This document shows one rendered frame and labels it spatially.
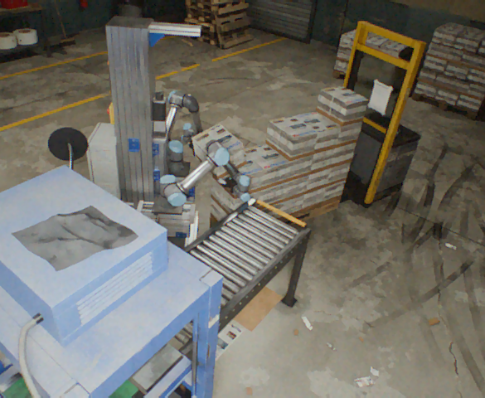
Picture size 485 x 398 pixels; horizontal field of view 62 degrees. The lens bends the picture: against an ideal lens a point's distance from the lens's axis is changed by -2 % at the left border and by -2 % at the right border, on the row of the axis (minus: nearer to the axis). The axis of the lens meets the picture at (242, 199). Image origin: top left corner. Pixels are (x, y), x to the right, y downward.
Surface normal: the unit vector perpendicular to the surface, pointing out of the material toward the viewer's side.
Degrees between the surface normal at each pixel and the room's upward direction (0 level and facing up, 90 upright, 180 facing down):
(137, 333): 0
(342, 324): 0
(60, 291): 0
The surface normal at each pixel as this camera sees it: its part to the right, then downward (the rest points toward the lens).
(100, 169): 0.02, 0.60
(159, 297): 0.09, -0.80
